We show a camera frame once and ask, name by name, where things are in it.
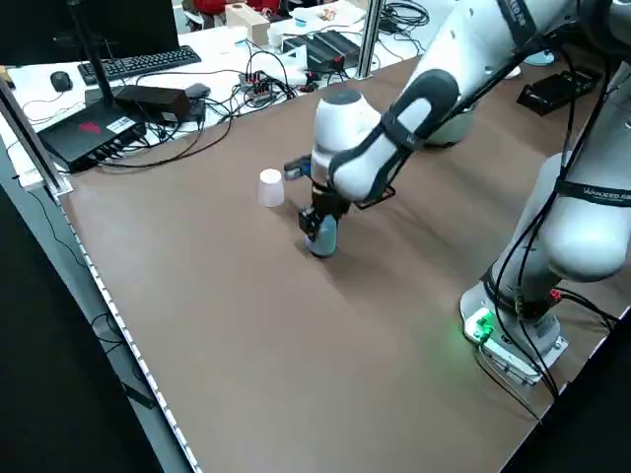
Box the light blue plastic cup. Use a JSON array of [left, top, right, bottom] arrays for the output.
[[305, 214, 339, 259]]

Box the black plate drying rack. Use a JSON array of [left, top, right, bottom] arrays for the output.
[[516, 68, 603, 117]]

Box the black keyboard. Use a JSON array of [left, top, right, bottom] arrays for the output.
[[77, 45, 203, 85]]

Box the white plastic cup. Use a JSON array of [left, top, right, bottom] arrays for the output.
[[257, 169, 286, 208]]

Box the flat black box, red logo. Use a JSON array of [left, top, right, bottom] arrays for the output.
[[36, 101, 149, 174]]

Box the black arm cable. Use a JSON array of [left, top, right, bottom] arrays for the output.
[[472, 43, 612, 400]]

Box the usb hub with plugs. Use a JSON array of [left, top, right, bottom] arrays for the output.
[[238, 70, 276, 103]]

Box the light wooden box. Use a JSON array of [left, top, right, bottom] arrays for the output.
[[225, 3, 272, 46]]

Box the black monitor stand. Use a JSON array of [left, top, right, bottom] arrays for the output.
[[68, 0, 118, 108]]

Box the aluminium table edge rail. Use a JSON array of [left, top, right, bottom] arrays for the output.
[[0, 77, 201, 473]]

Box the light blue plate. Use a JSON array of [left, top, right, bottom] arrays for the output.
[[523, 48, 557, 68]]

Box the black computer monitor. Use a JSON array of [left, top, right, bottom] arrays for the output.
[[0, 0, 179, 66]]

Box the aluminium frame post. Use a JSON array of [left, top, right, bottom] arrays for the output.
[[358, 0, 385, 80]]

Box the white desk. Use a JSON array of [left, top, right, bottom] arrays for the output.
[[0, 0, 435, 191]]

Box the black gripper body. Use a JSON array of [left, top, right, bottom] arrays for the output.
[[310, 189, 352, 221]]

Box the black desk cable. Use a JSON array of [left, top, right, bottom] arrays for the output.
[[98, 105, 234, 171]]

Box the black rectangular box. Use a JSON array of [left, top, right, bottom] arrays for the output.
[[113, 85, 191, 125]]

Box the black ribbed device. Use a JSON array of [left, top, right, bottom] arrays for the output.
[[282, 30, 362, 71]]

